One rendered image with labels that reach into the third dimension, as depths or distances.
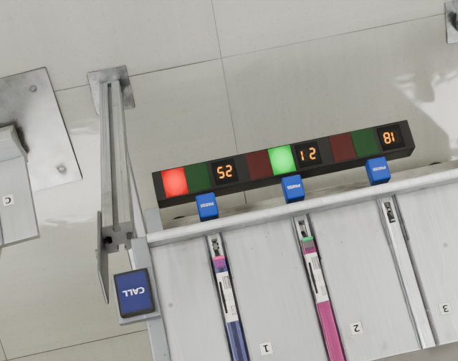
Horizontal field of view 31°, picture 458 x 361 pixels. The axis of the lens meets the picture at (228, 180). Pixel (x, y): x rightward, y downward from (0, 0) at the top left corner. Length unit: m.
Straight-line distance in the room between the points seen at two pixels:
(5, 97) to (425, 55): 0.86
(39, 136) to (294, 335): 0.88
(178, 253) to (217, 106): 0.75
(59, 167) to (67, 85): 0.18
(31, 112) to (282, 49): 0.52
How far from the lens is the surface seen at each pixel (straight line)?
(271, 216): 1.02
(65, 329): 1.96
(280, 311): 1.01
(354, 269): 1.03
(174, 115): 1.73
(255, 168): 1.07
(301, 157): 1.08
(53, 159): 1.75
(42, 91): 1.70
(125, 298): 0.97
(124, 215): 1.12
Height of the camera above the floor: 1.63
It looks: 65 degrees down
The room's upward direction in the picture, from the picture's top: 161 degrees clockwise
